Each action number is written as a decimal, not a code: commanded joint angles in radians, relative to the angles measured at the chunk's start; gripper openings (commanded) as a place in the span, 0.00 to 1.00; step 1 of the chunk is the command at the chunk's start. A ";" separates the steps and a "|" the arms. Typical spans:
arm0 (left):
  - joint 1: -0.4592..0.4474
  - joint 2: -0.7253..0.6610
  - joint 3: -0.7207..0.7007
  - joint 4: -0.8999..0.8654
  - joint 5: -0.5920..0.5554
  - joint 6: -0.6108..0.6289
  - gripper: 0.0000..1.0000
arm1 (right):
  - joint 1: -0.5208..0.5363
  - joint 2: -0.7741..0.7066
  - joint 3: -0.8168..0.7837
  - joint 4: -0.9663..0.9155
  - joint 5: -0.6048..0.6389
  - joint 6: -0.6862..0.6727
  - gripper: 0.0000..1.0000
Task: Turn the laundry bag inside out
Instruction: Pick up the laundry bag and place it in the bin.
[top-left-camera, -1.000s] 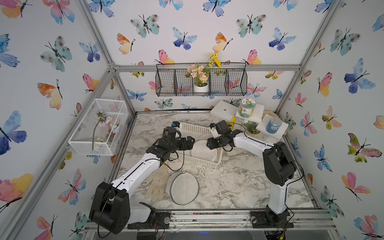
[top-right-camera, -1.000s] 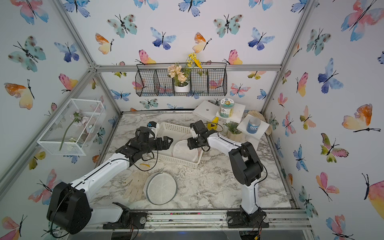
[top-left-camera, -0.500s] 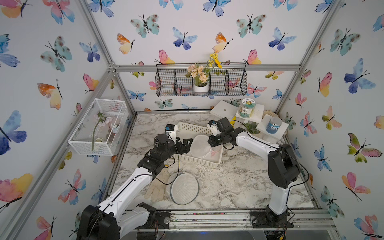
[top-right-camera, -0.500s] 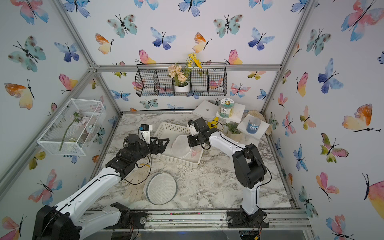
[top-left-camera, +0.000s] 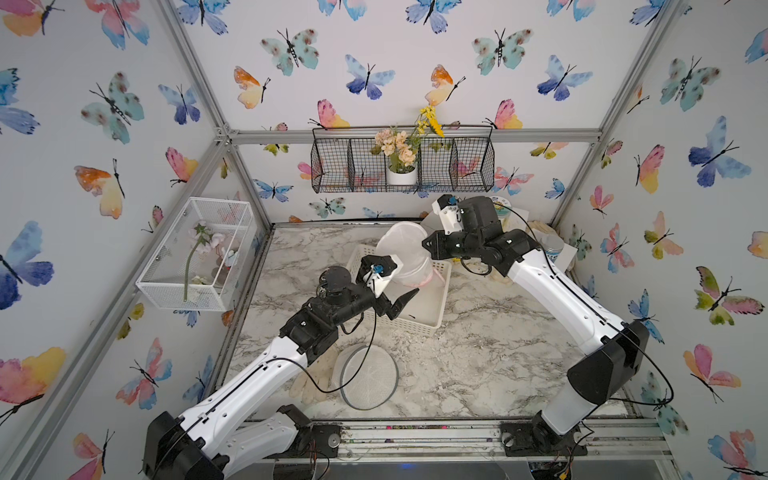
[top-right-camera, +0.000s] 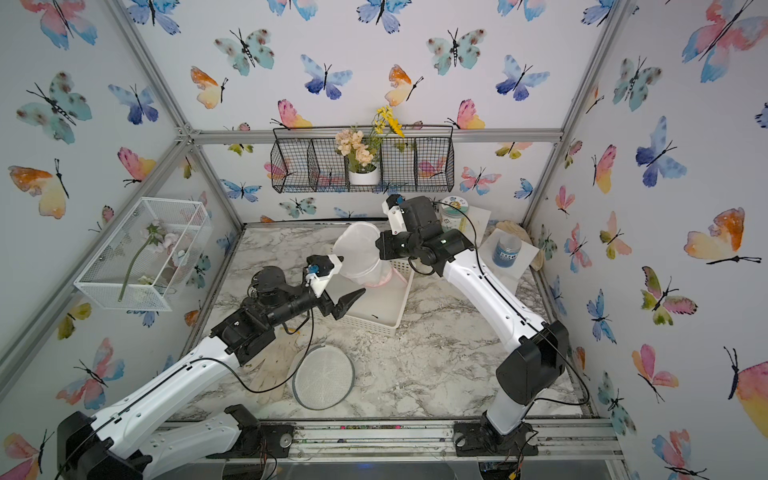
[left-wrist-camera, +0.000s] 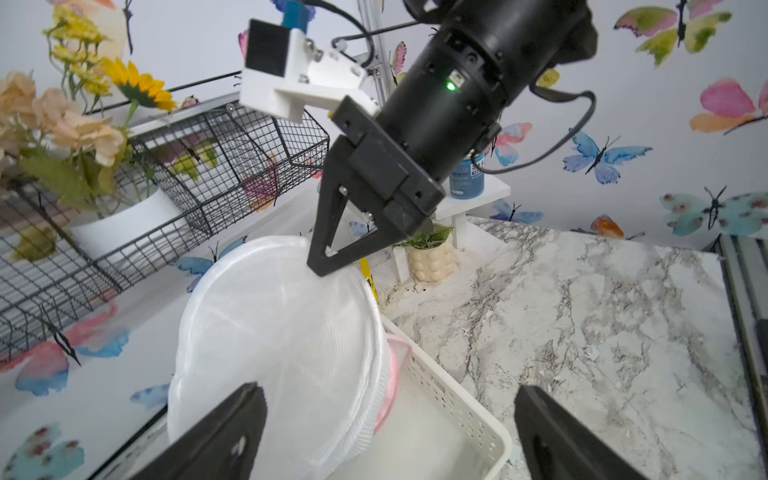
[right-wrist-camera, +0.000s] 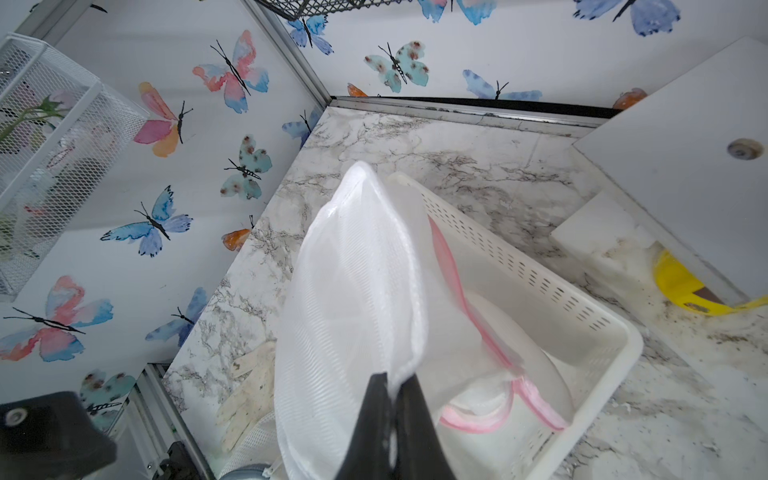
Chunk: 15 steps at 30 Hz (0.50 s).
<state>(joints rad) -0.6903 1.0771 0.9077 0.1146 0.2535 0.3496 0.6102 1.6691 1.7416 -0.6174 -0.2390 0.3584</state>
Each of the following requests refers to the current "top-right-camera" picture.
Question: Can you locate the white mesh laundry bag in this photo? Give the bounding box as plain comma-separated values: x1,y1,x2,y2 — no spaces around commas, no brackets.
291,345,355,411

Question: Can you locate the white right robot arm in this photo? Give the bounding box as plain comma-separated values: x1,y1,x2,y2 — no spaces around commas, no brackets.
375,194,569,436

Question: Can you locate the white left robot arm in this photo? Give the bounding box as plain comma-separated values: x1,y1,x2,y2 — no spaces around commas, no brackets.
56,255,366,479

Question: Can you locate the white perforated plastic basket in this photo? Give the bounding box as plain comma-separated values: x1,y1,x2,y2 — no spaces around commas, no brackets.
326,261,413,335

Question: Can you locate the green lidded glass jar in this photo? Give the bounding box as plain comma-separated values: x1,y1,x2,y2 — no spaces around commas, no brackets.
438,195,469,232

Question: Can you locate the beige work glove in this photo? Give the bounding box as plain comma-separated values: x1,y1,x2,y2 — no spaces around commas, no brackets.
247,327,308,405

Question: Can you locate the blue granule jar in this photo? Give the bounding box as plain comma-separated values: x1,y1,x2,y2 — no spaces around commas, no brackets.
492,232,522,268

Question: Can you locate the beige woven fan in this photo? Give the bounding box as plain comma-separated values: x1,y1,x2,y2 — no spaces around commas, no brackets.
496,220,545,271

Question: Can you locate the white pot with flowers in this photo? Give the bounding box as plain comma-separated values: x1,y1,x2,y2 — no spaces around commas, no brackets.
334,105,405,187

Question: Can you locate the pink artificial rose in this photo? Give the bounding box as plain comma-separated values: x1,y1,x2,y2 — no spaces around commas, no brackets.
118,220,180,302

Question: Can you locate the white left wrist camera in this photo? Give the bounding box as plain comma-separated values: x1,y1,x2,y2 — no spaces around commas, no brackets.
304,266,342,298

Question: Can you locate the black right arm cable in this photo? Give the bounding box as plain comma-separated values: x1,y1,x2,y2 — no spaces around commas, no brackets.
407,200,592,409

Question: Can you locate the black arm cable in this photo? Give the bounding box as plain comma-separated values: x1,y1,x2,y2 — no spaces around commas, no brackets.
53,308,316,480
407,200,592,409

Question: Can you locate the black wire wall basket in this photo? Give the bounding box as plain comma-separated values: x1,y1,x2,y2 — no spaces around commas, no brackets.
265,124,455,193

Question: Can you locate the white wire wall basket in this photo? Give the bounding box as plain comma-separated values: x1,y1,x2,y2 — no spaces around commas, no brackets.
74,197,212,312

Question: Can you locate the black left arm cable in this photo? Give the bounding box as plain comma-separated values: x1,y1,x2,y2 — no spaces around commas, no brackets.
53,308,316,480

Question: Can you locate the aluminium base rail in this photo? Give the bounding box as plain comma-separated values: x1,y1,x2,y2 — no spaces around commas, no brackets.
119,416,625,466

